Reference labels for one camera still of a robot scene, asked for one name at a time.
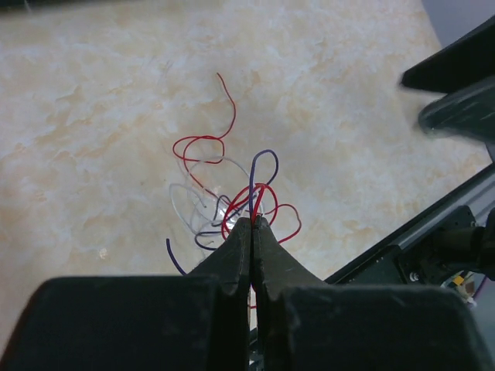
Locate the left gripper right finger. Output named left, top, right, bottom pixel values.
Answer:
left=251, top=217, right=494, bottom=370

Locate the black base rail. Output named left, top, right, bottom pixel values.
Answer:
left=325, top=165, right=494, bottom=288

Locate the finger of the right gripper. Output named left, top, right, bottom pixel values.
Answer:
left=401, top=17, right=494, bottom=93
left=418, top=77, right=494, bottom=145

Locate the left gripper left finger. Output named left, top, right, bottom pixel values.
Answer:
left=1, top=218, right=251, bottom=370

